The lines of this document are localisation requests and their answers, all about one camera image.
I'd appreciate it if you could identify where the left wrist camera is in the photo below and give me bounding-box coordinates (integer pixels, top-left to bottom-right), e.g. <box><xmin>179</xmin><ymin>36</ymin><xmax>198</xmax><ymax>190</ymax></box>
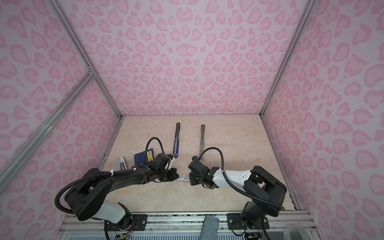
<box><xmin>168</xmin><ymin>157</ymin><xmax>175</xmax><ymax>170</ymax></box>

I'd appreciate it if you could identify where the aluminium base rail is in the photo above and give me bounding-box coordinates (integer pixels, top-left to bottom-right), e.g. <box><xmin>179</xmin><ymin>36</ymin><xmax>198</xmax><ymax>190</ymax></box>
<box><xmin>56</xmin><ymin>211</ymin><xmax>320</xmax><ymax>240</ymax></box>

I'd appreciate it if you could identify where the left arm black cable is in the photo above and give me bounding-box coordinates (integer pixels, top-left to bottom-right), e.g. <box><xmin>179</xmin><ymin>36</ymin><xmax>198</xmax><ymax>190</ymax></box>
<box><xmin>54</xmin><ymin>137</ymin><xmax>166</xmax><ymax>214</ymax></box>

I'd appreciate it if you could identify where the blue book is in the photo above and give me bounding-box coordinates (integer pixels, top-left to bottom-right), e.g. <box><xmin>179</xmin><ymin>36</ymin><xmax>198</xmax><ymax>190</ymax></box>
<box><xmin>134</xmin><ymin>149</ymin><xmax>154</xmax><ymax>166</ymax></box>

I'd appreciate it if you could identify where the aluminium corner frame post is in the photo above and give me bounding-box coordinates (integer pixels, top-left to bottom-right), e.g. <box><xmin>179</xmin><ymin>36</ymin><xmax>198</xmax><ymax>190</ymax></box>
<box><xmin>259</xmin><ymin>0</ymin><xmax>317</xmax><ymax>118</ymax></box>

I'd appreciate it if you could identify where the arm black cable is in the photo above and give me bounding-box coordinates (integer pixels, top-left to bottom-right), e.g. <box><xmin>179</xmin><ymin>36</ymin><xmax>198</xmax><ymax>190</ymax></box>
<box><xmin>54</xmin><ymin>137</ymin><xmax>166</xmax><ymax>214</ymax></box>
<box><xmin>198</xmin><ymin>146</ymin><xmax>286</xmax><ymax>211</ymax></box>

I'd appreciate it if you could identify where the clear tape roll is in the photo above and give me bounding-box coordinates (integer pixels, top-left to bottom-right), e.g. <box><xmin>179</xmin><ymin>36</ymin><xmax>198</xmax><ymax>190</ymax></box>
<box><xmin>283</xmin><ymin>226</ymin><xmax>311</xmax><ymax>240</ymax></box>

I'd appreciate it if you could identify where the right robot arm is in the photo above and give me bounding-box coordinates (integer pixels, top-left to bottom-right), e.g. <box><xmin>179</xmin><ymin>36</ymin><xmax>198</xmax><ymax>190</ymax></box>
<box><xmin>188</xmin><ymin>156</ymin><xmax>287</xmax><ymax>229</ymax></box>

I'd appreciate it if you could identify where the grey foam block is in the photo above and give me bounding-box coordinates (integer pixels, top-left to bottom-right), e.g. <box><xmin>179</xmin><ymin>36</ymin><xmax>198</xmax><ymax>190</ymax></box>
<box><xmin>200</xmin><ymin>215</ymin><xmax>220</xmax><ymax>240</ymax></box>

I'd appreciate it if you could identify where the small white stapler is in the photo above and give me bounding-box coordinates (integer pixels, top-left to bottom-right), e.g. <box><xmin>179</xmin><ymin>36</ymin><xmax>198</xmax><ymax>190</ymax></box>
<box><xmin>118</xmin><ymin>157</ymin><xmax>127</xmax><ymax>171</ymax></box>

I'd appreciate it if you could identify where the left aluminium frame beam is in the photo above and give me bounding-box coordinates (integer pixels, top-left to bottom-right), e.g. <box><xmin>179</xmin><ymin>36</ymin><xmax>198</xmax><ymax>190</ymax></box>
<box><xmin>1</xmin><ymin>71</ymin><xmax>95</xmax><ymax>193</ymax></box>

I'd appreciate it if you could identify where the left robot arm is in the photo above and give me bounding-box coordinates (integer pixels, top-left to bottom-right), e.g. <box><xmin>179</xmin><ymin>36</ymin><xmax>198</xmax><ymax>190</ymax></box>
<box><xmin>55</xmin><ymin>154</ymin><xmax>179</xmax><ymax>230</ymax></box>

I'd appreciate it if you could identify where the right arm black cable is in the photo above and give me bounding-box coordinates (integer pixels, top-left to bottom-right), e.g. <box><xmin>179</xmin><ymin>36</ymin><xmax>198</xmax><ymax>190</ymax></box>
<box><xmin>198</xmin><ymin>146</ymin><xmax>286</xmax><ymax>211</ymax></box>

